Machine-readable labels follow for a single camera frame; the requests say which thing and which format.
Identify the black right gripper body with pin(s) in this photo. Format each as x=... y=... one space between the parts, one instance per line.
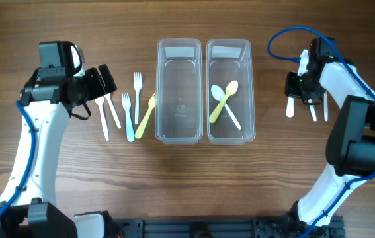
x=301 y=93

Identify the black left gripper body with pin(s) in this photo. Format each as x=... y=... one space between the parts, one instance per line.
x=95 y=80

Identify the white plastic spoon wide handle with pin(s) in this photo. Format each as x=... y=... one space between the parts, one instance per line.
x=290 y=107

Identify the white plastic spoon slanted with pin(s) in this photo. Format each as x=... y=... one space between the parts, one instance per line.
x=312 y=110

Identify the yellow plastic spoon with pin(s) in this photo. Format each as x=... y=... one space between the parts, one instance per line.
x=230 y=90

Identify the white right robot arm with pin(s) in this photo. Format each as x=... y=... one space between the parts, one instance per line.
x=350 y=148

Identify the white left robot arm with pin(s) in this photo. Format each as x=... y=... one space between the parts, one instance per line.
x=28 y=203

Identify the left clear plastic container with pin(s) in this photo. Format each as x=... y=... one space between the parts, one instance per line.
x=179 y=91

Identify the clear plastic container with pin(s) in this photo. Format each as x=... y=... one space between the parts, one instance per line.
x=228 y=60
x=179 y=91

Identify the right clear plastic container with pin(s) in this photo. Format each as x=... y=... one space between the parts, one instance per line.
x=228 y=60

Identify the white plastic spoon in container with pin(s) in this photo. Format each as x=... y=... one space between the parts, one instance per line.
x=218 y=93

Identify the white plastic fork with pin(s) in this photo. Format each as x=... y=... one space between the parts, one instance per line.
x=108 y=98
x=100 y=103
x=138 y=84

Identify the white plastic fork leftmost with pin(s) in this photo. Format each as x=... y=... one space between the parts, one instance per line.
x=100 y=103

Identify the light blue plastic fork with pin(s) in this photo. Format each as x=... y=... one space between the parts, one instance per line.
x=126 y=103

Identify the white plastic fork upper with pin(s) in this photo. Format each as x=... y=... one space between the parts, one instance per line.
x=138 y=84

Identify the yellow plastic fork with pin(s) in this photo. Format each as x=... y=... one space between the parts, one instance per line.
x=141 y=128

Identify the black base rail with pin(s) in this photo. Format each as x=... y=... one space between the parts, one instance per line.
x=258 y=227

